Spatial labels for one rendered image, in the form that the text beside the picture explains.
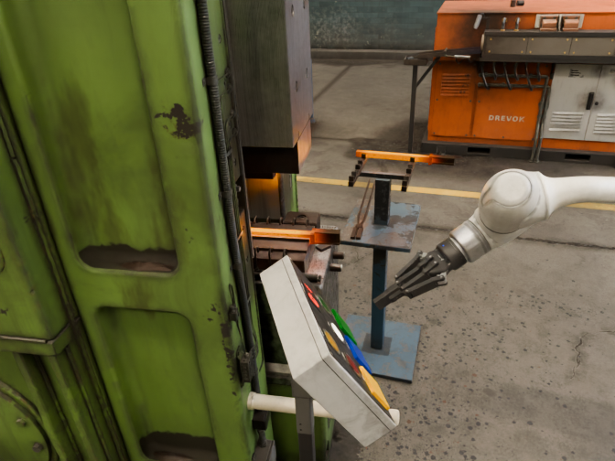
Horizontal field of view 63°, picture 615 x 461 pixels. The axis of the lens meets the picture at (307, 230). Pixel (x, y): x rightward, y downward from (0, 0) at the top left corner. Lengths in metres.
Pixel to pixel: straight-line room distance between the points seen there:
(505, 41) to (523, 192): 3.67
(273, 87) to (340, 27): 7.91
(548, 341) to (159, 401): 1.96
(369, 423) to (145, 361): 0.79
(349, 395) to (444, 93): 4.13
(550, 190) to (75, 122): 1.04
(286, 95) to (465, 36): 3.64
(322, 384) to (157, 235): 0.60
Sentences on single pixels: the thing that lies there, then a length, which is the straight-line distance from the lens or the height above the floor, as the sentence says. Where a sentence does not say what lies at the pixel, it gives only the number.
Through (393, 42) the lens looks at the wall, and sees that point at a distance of 9.02.
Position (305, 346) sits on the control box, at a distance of 0.94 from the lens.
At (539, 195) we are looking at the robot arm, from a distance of 1.09.
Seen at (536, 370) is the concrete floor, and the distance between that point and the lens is 2.72.
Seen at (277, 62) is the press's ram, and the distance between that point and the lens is 1.26.
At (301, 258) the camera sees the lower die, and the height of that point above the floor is 0.98.
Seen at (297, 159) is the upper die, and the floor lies 1.31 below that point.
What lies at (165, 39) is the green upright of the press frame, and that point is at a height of 1.68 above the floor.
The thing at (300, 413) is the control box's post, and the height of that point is 0.87.
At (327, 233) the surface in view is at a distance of 1.60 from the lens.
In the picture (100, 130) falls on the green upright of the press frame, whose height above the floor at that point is 1.47.
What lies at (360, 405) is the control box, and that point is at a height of 1.05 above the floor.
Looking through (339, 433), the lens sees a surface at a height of 0.01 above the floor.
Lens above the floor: 1.83
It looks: 30 degrees down
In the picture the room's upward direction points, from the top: 3 degrees counter-clockwise
